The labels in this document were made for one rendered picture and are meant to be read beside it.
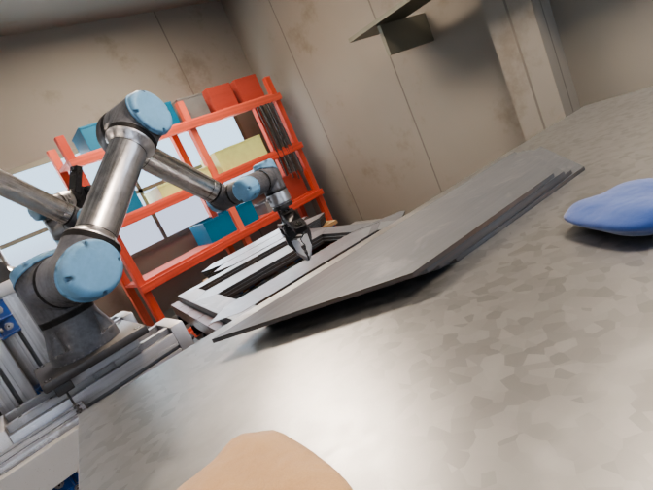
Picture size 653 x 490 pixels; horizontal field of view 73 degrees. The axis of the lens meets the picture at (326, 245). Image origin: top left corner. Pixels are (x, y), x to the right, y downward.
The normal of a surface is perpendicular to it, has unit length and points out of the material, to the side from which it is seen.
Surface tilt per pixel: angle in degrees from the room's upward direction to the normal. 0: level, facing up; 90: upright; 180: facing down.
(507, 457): 0
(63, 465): 90
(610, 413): 0
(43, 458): 90
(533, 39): 90
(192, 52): 90
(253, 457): 6
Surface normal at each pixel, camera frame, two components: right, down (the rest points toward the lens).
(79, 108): 0.59, -0.08
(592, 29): -0.70, 0.44
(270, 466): -0.40, -0.91
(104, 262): 0.78, -0.11
